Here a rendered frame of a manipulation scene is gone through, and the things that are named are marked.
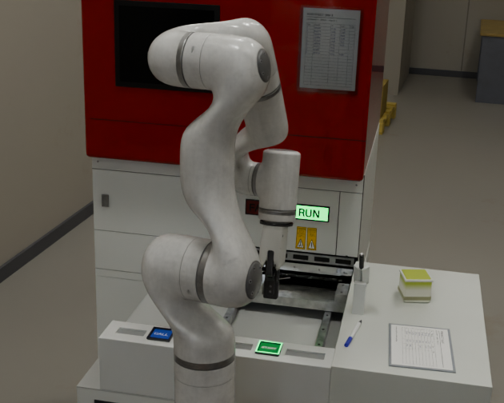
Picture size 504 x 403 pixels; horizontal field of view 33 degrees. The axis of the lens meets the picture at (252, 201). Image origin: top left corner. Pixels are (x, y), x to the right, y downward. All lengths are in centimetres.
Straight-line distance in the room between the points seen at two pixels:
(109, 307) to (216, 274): 125
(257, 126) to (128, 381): 72
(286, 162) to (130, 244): 92
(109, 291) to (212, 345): 115
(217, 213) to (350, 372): 59
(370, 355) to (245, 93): 79
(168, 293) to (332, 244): 97
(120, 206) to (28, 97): 229
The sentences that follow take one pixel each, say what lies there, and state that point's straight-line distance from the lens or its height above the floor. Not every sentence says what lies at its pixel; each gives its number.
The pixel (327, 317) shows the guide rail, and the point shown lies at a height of 85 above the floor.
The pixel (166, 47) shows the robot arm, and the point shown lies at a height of 169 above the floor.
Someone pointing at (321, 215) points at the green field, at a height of 110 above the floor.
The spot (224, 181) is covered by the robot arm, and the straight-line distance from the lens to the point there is 151.
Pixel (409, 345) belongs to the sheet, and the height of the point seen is 97.
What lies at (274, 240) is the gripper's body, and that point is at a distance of 185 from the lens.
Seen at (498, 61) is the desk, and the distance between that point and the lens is 971.
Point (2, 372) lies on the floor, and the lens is 389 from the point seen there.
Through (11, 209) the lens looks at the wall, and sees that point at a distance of 476.
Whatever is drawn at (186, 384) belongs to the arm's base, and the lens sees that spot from 165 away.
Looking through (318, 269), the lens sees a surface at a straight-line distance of 250.
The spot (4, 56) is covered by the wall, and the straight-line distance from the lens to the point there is 458.
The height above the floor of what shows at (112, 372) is 87.
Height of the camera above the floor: 192
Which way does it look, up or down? 19 degrees down
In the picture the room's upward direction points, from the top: 2 degrees clockwise
